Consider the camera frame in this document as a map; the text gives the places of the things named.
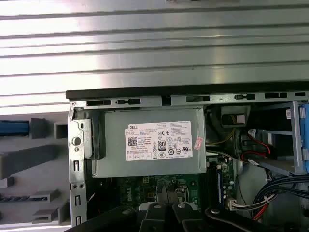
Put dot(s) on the grey parts rack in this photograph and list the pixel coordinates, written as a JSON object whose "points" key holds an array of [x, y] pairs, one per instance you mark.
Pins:
{"points": [[36, 154]]}

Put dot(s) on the black PC case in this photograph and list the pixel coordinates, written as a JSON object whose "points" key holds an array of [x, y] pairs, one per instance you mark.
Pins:
{"points": [[169, 93]]}

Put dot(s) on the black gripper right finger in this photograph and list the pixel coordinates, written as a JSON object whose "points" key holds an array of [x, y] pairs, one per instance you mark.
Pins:
{"points": [[186, 220]]}

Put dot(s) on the metal drive cage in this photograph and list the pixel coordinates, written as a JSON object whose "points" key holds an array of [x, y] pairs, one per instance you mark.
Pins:
{"points": [[295, 120]]}

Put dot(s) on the CPU socket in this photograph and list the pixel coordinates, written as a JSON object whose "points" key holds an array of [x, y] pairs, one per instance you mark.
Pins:
{"points": [[186, 193]]}

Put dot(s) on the grey power supply unit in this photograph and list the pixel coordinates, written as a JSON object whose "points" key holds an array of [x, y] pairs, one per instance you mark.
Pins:
{"points": [[116, 145]]}

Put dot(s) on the hard disk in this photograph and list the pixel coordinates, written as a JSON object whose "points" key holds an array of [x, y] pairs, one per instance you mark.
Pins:
{"points": [[14, 128]]}

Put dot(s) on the green motherboard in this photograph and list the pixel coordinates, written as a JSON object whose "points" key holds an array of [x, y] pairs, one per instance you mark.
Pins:
{"points": [[135, 191]]}

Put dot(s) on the black RAM stick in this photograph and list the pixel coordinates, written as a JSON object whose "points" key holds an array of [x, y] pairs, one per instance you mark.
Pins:
{"points": [[219, 188]]}

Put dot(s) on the blue drive latch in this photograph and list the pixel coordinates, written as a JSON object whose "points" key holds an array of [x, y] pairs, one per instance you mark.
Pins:
{"points": [[304, 135]]}

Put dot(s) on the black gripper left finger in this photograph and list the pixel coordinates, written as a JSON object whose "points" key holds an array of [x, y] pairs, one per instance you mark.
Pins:
{"points": [[152, 217]]}

